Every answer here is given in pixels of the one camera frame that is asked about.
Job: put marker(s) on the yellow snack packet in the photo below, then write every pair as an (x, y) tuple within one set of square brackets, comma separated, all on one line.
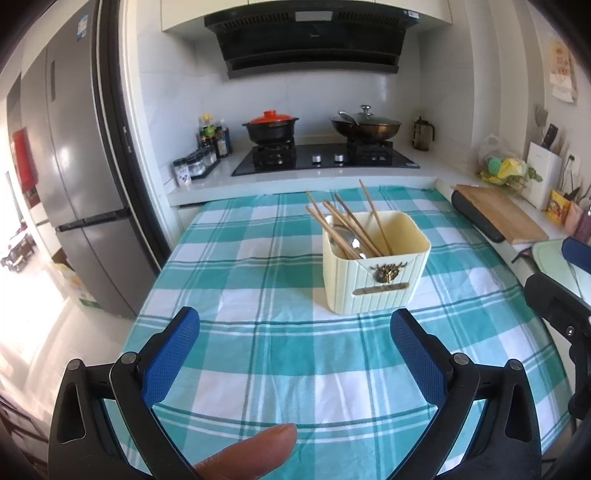
[(559, 207)]

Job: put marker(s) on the white knife holder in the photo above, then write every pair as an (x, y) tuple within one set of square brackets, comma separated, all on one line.
[(545, 177)]

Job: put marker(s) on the dark wok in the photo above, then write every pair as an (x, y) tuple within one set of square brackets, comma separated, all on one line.
[(367, 131)]

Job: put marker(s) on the black padded bar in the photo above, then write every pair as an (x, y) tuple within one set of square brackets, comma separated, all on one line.
[(478, 217)]

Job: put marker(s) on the red wall hanging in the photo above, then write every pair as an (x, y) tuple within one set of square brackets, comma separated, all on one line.
[(24, 159)]

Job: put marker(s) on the wooden chopstick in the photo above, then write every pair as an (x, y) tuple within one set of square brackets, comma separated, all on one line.
[(374, 214), (355, 219), (328, 217), (344, 237), (346, 224), (321, 226)]

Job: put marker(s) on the person's left hand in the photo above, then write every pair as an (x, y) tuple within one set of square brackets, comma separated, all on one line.
[(254, 454)]

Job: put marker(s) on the wooden cutting board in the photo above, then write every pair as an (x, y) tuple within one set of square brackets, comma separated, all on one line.
[(512, 214)]

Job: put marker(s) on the white spice jar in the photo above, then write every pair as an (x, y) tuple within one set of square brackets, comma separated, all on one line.
[(182, 174)]

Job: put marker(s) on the pink cup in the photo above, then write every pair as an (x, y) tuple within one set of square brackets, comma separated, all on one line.
[(574, 219)]

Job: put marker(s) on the wall socket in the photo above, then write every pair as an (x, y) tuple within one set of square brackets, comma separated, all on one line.
[(571, 164)]

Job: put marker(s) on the black clay pot red lid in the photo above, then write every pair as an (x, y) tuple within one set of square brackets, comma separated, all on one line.
[(270, 129)]

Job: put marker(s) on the black gas stove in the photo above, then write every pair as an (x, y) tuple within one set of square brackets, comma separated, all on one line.
[(323, 161)]

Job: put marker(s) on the black range hood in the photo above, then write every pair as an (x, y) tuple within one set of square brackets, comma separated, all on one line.
[(314, 44)]

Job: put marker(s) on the wall calendar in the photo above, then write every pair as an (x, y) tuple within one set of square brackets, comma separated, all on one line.
[(563, 69)]

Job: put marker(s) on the metal spoon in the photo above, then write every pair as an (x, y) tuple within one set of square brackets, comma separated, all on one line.
[(339, 229), (355, 247)]

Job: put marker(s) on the grey refrigerator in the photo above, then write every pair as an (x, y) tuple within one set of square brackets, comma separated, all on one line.
[(83, 161)]

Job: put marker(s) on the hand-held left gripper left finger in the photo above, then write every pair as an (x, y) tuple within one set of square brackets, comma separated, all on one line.
[(168, 355)]

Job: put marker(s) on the dark sauce bottles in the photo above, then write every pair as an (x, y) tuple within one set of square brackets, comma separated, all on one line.
[(214, 136)]

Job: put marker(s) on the green cutting board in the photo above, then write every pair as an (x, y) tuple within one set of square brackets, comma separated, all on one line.
[(549, 261)]

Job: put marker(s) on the wooden dining furniture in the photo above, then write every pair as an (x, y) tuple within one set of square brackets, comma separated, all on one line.
[(16, 251)]

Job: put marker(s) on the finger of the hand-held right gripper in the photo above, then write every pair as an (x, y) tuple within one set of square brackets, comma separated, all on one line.
[(579, 254), (554, 304)]

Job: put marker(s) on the kitchen knives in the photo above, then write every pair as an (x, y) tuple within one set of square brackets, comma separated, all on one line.
[(549, 134)]

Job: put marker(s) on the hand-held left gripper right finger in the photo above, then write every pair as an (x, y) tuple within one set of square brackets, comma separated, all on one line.
[(418, 357)]

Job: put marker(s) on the cream ribbed utensil box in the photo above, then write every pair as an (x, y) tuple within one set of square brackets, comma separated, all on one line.
[(378, 281)]

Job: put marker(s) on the teal checked tablecloth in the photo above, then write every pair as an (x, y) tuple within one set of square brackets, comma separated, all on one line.
[(268, 295)]

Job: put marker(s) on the cardboard box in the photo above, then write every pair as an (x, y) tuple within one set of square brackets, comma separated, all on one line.
[(76, 284)]

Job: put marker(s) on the glass wok lid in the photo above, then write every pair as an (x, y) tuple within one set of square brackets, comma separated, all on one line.
[(367, 117)]

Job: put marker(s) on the white wall cabinet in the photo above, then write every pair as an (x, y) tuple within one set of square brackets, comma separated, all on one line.
[(184, 16)]

